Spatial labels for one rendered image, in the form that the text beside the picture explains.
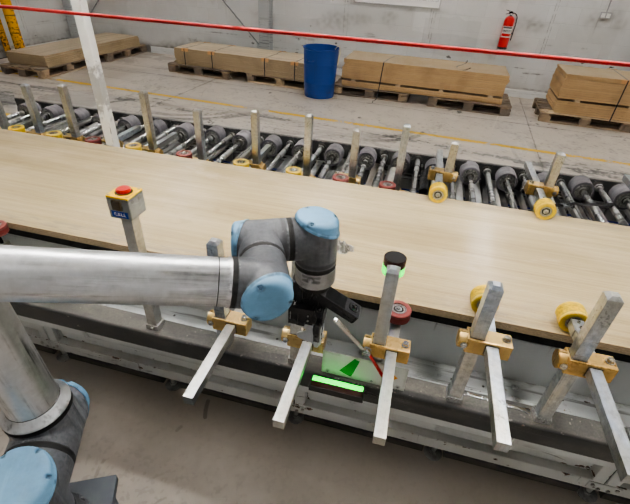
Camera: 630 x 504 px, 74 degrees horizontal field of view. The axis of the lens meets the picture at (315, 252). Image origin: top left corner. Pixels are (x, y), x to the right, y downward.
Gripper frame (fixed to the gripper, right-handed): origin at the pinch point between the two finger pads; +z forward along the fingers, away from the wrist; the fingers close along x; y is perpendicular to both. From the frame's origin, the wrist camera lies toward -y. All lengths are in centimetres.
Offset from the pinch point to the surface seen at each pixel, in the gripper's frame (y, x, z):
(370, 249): -7, -58, 9
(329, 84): 110, -580, 77
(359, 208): 1, -88, 8
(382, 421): -18.5, 9.1, 12.5
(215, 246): 33.8, -15.9, -12.2
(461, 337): -36.0, -14.3, 2.2
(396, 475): -33, -26, 99
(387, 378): -18.6, -4.0, 12.5
